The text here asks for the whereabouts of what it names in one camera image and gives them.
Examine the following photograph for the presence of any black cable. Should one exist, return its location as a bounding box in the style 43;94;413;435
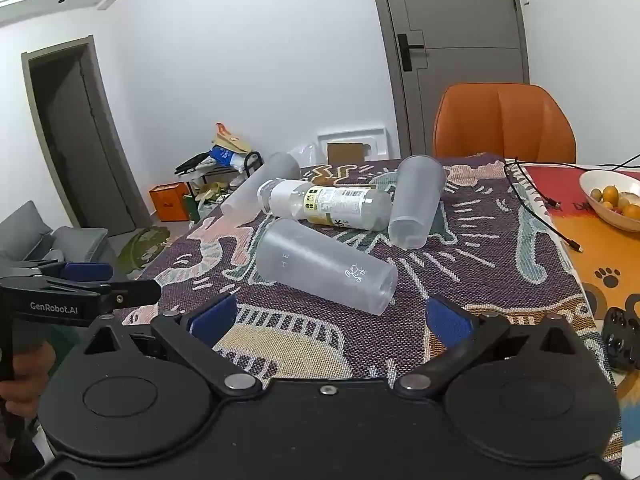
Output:
504;159;584;254
575;151;640;172

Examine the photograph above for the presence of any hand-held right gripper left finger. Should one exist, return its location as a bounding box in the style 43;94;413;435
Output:
80;292;264;402

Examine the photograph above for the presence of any orange chair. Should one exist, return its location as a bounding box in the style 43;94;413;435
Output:
432;82;577;165

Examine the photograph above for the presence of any green leaf rug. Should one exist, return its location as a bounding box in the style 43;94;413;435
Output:
117;227;172;279

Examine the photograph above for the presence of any grey door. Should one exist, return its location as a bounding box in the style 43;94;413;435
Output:
366;0;531;161

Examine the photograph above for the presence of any blue white packet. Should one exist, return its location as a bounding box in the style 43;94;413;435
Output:
209;144;247;169

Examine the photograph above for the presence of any pile of small oranges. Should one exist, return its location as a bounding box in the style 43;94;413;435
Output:
590;185;640;221

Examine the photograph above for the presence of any grey sofa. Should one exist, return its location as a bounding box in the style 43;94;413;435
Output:
0;200;109;273

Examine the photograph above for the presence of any white foam board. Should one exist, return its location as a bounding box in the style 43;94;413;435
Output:
317;127;390;164

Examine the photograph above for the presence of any printed woven blanket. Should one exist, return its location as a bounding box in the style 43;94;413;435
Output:
112;152;624;467

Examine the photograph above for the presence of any black door lock handle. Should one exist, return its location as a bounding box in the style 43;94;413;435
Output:
397;33;426;72

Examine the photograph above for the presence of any person's left hand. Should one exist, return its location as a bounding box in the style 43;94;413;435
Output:
0;341;57;415

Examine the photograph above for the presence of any white bowl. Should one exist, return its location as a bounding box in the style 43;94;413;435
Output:
578;169;640;233

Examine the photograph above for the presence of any black device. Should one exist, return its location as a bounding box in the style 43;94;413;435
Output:
599;296;640;373

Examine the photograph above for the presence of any brown cardboard box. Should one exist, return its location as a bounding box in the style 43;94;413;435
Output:
327;143;366;164

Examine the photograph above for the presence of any clear plastic bottle yellow label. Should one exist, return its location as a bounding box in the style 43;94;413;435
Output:
257;178;392;232

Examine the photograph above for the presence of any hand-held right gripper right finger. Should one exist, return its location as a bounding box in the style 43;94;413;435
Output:
394;293;599;398

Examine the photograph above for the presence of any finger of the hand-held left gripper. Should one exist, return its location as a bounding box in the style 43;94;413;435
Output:
102;280;162;312
27;261;114;284

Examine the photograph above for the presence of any dark door frame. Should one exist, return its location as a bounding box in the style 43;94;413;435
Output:
20;35;137;237

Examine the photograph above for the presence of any black metal rack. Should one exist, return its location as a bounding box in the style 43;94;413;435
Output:
174;151;264;197

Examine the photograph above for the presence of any orange paw print mat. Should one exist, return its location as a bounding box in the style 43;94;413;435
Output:
520;164;640;403

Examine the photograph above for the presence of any frosted plastic cup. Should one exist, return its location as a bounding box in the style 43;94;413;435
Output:
254;217;399;317
387;154;447;250
220;151;301;219

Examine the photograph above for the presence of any orange box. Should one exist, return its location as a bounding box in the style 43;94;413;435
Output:
148;183;192;224

